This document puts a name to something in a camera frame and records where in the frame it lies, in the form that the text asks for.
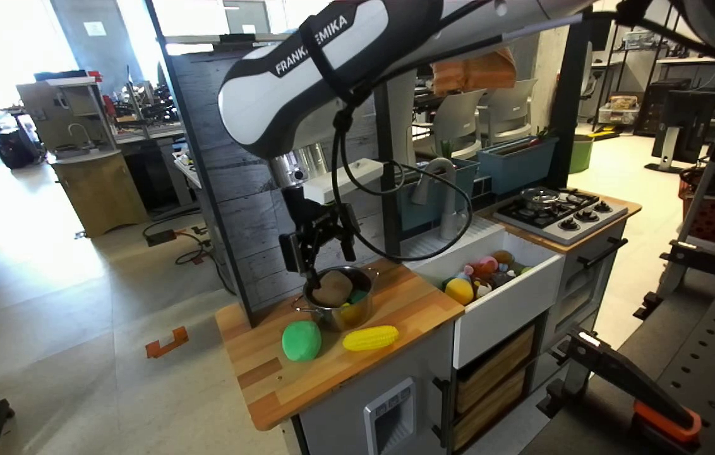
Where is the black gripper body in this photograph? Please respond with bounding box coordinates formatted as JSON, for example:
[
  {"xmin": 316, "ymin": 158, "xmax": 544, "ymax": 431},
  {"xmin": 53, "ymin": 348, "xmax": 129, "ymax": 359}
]
[{"xmin": 278, "ymin": 184, "xmax": 362, "ymax": 275}]

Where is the brown potato toy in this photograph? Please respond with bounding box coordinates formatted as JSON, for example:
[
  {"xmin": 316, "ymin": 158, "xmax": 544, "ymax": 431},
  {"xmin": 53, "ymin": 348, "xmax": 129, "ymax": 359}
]
[{"xmin": 311, "ymin": 267, "xmax": 355, "ymax": 309}]

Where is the small silver pot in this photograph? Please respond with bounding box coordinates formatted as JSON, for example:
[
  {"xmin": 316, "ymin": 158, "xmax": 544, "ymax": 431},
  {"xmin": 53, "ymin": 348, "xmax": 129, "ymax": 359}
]
[{"xmin": 301, "ymin": 266, "xmax": 377, "ymax": 333}]

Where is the small lidded steel pot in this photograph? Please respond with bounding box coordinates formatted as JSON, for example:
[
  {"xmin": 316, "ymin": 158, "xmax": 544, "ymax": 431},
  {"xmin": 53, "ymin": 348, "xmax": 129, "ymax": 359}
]
[{"xmin": 521, "ymin": 187, "xmax": 566, "ymax": 215}]

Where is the green round toy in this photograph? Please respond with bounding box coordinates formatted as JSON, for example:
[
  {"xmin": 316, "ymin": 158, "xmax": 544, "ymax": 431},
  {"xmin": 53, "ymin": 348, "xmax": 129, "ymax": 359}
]
[{"xmin": 278, "ymin": 318, "xmax": 325, "ymax": 367}]

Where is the yellow oblong toy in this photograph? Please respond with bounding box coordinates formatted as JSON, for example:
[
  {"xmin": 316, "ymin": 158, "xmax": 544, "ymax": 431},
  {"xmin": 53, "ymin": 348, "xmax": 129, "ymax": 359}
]
[{"xmin": 338, "ymin": 324, "xmax": 402, "ymax": 355}]

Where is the dark grey wood panel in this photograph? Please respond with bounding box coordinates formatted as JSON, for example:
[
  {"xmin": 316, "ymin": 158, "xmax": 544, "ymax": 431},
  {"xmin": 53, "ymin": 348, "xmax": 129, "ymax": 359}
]
[{"xmin": 165, "ymin": 47, "xmax": 311, "ymax": 326}]

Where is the small blue planter box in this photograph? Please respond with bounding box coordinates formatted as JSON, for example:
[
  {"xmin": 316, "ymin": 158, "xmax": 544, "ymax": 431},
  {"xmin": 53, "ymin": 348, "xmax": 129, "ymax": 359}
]
[{"xmin": 395, "ymin": 171, "xmax": 446, "ymax": 234}]

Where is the wooden toy kitchen unit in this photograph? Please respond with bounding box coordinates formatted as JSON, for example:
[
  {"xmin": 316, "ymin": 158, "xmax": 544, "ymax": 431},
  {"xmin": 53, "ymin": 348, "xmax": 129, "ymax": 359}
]
[{"xmin": 141, "ymin": 0, "xmax": 646, "ymax": 455}]

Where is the yellow ball toy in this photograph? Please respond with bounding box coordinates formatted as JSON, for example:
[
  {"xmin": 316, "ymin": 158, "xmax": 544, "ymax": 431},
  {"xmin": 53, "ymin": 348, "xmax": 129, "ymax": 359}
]
[{"xmin": 445, "ymin": 275, "xmax": 477, "ymax": 309}]

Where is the orange red plush toy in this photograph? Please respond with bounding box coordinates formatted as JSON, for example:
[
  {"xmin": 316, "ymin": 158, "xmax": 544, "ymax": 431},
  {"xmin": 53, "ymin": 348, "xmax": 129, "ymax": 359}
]
[{"xmin": 467, "ymin": 254, "xmax": 503, "ymax": 283}]

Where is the white sink basin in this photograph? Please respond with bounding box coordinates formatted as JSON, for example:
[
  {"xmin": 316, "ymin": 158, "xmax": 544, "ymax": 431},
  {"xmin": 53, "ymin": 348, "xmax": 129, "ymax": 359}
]
[{"xmin": 403, "ymin": 227, "xmax": 568, "ymax": 371}]

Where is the white chair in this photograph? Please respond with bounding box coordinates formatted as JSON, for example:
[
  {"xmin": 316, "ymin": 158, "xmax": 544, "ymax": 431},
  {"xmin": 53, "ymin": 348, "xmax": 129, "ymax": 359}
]
[
  {"xmin": 480, "ymin": 75, "xmax": 539, "ymax": 146},
  {"xmin": 431, "ymin": 86, "xmax": 487, "ymax": 162}
]

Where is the large blue planter box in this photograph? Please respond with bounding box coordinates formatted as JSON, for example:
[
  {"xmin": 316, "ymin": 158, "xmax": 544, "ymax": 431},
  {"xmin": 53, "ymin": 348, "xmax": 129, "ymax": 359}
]
[{"xmin": 474, "ymin": 134, "xmax": 564, "ymax": 201}]

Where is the orange towel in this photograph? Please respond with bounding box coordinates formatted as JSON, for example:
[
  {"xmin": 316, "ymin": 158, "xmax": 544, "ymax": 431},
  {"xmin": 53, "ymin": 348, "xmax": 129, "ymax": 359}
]
[{"xmin": 427, "ymin": 45, "xmax": 521, "ymax": 96}]

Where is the beige covered cabinet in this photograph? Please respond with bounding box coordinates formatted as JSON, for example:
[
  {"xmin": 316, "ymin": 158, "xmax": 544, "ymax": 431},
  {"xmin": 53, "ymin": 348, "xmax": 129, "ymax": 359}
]
[{"xmin": 14, "ymin": 75, "xmax": 151, "ymax": 240}]

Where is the grey toy stove top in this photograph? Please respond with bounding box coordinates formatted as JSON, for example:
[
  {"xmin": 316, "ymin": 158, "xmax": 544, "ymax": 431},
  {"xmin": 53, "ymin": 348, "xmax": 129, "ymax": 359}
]
[{"xmin": 489, "ymin": 184, "xmax": 633, "ymax": 249}]

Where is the green bin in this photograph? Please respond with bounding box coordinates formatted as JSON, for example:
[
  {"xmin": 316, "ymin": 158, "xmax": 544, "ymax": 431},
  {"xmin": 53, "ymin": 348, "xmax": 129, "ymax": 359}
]
[{"xmin": 568, "ymin": 134, "xmax": 595, "ymax": 177}]

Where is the black stand with orange clamp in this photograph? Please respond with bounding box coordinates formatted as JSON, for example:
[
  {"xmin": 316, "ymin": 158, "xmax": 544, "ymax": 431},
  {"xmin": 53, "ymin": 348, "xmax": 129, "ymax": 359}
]
[{"xmin": 539, "ymin": 326, "xmax": 704, "ymax": 455}]

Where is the black bin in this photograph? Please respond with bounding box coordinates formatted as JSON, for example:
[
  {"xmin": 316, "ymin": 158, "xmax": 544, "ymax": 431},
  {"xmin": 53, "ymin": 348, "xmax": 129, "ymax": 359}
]
[{"xmin": 0, "ymin": 123, "xmax": 45, "ymax": 168}]

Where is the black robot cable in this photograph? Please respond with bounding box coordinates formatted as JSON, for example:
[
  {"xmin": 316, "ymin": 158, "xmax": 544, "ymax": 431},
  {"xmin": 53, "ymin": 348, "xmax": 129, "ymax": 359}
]
[{"xmin": 325, "ymin": 47, "xmax": 477, "ymax": 266}]

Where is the power strip with cables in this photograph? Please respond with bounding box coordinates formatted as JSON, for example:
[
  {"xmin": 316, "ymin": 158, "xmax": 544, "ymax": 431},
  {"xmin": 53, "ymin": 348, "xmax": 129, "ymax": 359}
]
[{"xmin": 139, "ymin": 216, "xmax": 218, "ymax": 267}]

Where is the orange bracket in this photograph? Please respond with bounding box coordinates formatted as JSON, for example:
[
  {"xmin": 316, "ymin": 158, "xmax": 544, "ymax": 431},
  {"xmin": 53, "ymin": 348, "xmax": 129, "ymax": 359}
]
[{"xmin": 141, "ymin": 324, "xmax": 192, "ymax": 361}]

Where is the black metal frame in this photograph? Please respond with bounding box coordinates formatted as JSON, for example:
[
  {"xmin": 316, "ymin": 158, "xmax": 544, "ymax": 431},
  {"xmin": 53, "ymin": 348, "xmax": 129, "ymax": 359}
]
[{"xmin": 141, "ymin": 0, "xmax": 595, "ymax": 329}]

